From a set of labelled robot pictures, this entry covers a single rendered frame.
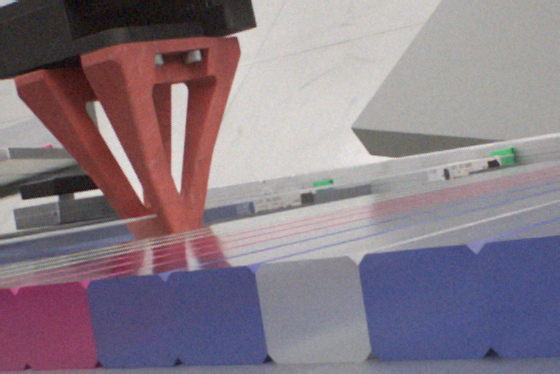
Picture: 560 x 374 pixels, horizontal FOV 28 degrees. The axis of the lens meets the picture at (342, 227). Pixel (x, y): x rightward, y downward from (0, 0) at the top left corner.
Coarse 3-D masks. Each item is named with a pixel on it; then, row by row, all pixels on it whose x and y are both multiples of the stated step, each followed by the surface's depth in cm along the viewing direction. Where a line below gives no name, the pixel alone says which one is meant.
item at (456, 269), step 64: (384, 192) 33; (448, 192) 25; (512, 192) 20; (64, 256) 23; (128, 256) 18; (192, 256) 16; (256, 256) 13; (320, 256) 12; (384, 256) 11; (448, 256) 11; (512, 256) 10; (0, 320) 15; (64, 320) 14; (128, 320) 13; (192, 320) 13; (256, 320) 12; (320, 320) 12; (384, 320) 11; (448, 320) 11; (512, 320) 10
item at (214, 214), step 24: (432, 168) 58; (288, 192) 48; (312, 192) 50; (336, 192) 51; (360, 192) 53; (144, 216) 41; (216, 216) 44; (240, 216) 45; (0, 240) 36; (24, 240) 37; (48, 240) 37; (72, 240) 38; (96, 240) 39; (120, 240) 40; (0, 264) 36
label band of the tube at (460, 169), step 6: (498, 156) 64; (462, 162) 61; (468, 162) 61; (474, 162) 62; (480, 162) 62; (486, 162) 63; (492, 162) 64; (498, 162) 64; (450, 168) 60; (456, 168) 60; (462, 168) 61; (468, 168) 61; (474, 168) 62; (480, 168) 62; (450, 174) 60; (456, 174) 60; (462, 174) 61; (468, 174) 61
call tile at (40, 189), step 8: (72, 176) 79; (80, 176) 80; (88, 176) 80; (24, 184) 80; (32, 184) 79; (40, 184) 79; (48, 184) 78; (56, 184) 78; (64, 184) 78; (72, 184) 79; (80, 184) 80; (88, 184) 80; (24, 192) 80; (32, 192) 79; (40, 192) 79; (48, 192) 78; (56, 192) 78; (64, 192) 78; (72, 192) 79; (24, 200) 80
